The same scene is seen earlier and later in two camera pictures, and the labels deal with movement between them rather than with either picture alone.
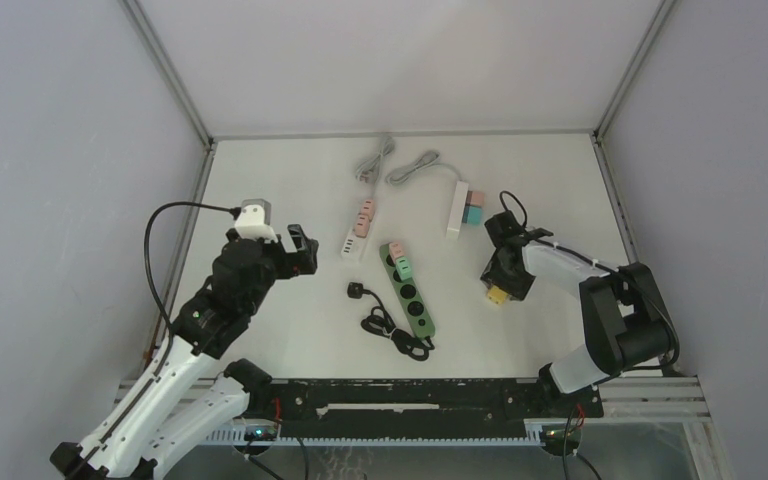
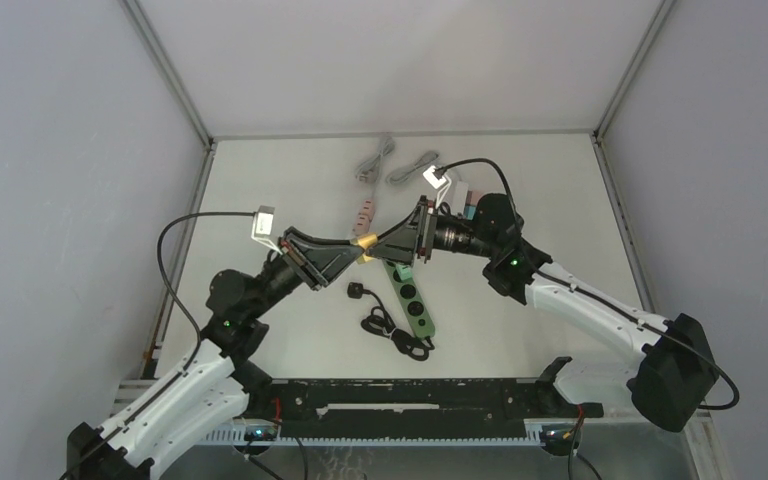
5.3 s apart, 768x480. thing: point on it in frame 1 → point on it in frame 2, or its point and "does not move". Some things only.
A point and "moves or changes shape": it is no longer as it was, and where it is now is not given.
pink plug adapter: x=361 y=226 does not move
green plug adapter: x=403 y=267 does not move
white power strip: x=457 y=210 does not move
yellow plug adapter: x=497 y=295 → x=365 y=240
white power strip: x=355 y=245 moves or changes shape
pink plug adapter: x=475 y=198 does not move
